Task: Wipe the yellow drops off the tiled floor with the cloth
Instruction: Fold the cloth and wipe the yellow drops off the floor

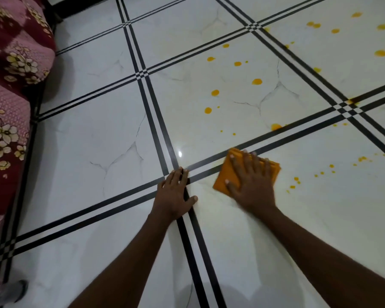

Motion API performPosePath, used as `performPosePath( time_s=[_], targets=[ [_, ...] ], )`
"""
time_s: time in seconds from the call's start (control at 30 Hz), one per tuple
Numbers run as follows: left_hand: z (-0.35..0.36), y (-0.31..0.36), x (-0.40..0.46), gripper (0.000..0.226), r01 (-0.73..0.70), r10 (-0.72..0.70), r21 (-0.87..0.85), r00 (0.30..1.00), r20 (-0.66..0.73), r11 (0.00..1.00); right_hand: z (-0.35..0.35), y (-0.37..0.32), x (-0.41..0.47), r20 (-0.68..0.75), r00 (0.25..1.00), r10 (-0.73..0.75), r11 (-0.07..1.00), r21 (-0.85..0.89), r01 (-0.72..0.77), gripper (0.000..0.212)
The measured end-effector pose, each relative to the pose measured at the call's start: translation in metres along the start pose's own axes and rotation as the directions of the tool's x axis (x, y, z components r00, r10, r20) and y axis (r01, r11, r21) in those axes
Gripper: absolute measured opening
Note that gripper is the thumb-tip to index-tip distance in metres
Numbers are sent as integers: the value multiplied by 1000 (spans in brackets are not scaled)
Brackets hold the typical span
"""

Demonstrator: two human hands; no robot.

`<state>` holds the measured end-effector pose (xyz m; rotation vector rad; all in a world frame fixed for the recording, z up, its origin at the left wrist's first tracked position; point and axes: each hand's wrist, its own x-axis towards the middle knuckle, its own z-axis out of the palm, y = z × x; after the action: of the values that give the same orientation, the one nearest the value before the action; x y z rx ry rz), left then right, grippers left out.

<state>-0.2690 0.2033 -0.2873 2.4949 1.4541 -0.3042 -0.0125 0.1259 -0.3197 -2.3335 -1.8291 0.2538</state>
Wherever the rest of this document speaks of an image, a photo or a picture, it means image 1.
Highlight person's left hand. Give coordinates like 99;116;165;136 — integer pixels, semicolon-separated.
150;167;199;222

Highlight yellow spill drops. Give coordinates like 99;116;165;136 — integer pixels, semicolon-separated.
204;11;385;195

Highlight red floral bedsheet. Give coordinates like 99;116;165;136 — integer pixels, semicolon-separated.
0;0;57;296

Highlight person's right hand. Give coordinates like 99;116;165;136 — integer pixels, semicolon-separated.
224;151;278;216

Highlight black skirting board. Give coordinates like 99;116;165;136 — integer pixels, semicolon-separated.
53;0;113;19

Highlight person's right forearm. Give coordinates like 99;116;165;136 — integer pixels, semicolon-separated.
253;207;385;308

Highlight person's left forearm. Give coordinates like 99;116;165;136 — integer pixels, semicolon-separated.
67;213;175;308

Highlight grey slipper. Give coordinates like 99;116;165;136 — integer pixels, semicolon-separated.
0;279;29;308

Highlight orange cleaning cloth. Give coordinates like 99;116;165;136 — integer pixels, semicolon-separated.
213;147;281;198

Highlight dark bed frame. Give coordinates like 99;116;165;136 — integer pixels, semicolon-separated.
29;0;64;125

